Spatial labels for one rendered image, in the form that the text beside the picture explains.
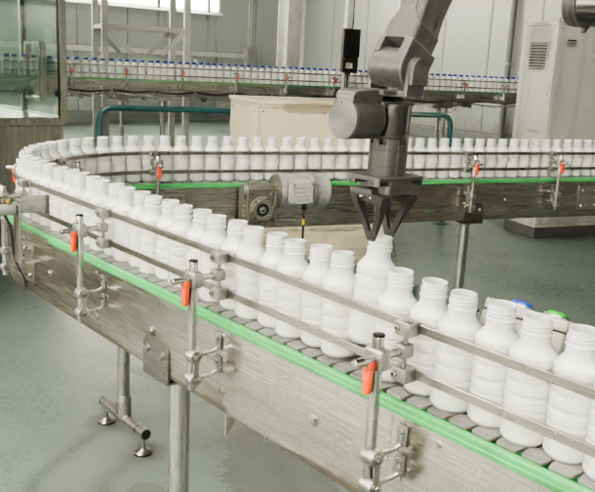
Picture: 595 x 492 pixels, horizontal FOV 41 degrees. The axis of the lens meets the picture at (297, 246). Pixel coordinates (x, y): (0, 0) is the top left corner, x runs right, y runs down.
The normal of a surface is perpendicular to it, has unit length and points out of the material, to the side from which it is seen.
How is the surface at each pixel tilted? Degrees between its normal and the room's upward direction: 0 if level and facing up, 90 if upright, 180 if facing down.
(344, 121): 89
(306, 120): 90
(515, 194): 89
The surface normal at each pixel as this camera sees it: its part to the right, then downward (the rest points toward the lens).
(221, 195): 0.38, 0.23
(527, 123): -0.92, 0.04
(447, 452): -0.76, 0.11
